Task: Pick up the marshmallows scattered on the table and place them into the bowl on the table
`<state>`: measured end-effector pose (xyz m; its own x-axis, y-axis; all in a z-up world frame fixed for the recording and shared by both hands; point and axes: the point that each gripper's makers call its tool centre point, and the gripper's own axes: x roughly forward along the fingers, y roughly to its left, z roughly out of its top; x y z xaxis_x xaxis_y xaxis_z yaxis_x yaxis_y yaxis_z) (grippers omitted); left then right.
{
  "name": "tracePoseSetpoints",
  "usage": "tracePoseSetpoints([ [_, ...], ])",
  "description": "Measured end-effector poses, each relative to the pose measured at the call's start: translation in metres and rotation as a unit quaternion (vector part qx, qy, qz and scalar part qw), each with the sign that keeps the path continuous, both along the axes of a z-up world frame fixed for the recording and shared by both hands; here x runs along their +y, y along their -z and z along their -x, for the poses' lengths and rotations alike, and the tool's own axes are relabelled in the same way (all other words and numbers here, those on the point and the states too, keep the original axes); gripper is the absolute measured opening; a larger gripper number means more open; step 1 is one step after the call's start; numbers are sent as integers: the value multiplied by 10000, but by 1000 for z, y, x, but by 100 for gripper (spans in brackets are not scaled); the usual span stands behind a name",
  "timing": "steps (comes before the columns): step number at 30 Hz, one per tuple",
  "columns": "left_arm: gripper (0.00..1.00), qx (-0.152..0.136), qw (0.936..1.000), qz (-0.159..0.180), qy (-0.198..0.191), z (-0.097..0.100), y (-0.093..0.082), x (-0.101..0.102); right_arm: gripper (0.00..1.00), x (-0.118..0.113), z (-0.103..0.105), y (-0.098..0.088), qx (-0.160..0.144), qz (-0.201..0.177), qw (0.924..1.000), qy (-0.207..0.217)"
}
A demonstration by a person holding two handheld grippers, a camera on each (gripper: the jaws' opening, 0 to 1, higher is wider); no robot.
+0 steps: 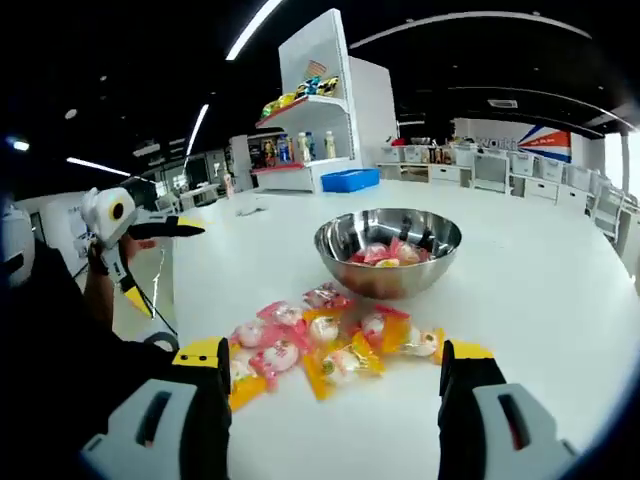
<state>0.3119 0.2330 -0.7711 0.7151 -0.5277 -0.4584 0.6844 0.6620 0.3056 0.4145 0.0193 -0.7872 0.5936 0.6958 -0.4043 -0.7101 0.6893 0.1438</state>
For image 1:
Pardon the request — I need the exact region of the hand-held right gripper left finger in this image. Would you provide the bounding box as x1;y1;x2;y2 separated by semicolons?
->
79;335;234;480

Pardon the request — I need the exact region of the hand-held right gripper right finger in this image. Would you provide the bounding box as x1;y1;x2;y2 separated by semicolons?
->
437;338;581;480

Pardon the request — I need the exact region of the pile of marshmallows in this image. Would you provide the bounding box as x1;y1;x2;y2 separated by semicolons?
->
349;237;439;269
227;282;447;414

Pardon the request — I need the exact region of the steel bowl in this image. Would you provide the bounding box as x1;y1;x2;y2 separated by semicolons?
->
313;207;464;301

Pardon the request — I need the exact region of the person's left hand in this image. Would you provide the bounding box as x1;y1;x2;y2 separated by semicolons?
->
122;235;160;259

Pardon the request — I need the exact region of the straight ceiling light strip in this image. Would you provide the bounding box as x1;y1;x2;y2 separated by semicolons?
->
184;103;210;156
66;157;131;177

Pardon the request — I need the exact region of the white crumpled cloth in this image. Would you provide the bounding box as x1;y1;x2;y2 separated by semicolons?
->
235;202;274;218

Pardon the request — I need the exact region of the white worn device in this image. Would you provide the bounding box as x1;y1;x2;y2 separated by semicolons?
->
0;204;36;289

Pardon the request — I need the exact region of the white table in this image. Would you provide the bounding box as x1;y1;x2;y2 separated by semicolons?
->
14;177;639;480

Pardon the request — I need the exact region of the row of snack bags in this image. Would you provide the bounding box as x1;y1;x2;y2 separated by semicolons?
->
259;74;341;119

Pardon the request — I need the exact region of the blue plastic bin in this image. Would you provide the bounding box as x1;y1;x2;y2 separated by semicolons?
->
319;168;382;194

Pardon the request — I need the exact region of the curved ceiling light strip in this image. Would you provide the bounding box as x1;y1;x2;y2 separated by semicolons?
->
224;0;286;61

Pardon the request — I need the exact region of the white display shelf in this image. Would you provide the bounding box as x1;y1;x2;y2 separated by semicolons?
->
249;8;399;194

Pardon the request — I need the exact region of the row of white low cabinets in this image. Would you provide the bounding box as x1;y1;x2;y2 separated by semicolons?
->
375;160;640;261

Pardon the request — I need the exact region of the cluster of brown bottles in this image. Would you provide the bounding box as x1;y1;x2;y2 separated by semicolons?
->
427;143;456;165

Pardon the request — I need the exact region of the red blue wall graphic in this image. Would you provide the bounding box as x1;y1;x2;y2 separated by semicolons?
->
517;124;573;164

